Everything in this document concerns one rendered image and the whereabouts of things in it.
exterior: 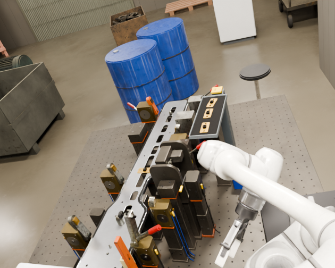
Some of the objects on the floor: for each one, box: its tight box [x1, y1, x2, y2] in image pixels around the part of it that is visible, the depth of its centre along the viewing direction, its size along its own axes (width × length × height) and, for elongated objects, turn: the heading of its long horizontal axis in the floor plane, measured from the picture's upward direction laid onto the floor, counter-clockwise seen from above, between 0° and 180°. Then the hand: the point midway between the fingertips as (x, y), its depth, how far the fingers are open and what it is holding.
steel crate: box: [0, 62, 65, 161], centre depth 456 cm, size 102×121×84 cm
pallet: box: [165, 0, 213, 16], centre depth 822 cm, size 127×88×12 cm
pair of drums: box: [105, 18, 199, 124], centre depth 418 cm, size 78×127×94 cm, turn 7°
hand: (225, 257), depth 118 cm, fingers open, 13 cm apart
